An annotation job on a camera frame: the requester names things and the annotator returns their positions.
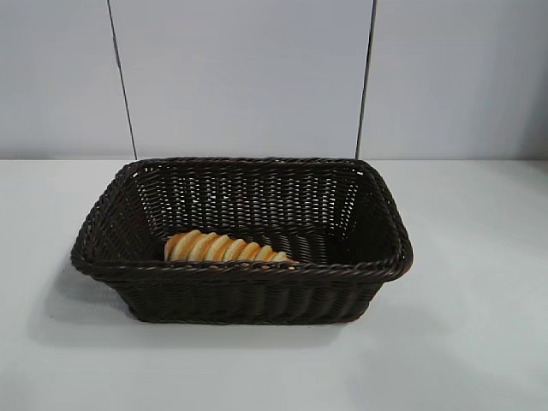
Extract long striped twisted bread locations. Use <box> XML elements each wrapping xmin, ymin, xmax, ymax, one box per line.
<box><xmin>164</xmin><ymin>229</ymin><xmax>301</xmax><ymax>267</ymax></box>

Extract dark brown wicker basket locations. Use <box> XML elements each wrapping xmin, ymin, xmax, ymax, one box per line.
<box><xmin>71</xmin><ymin>156</ymin><xmax>415</xmax><ymax>325</ymax></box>

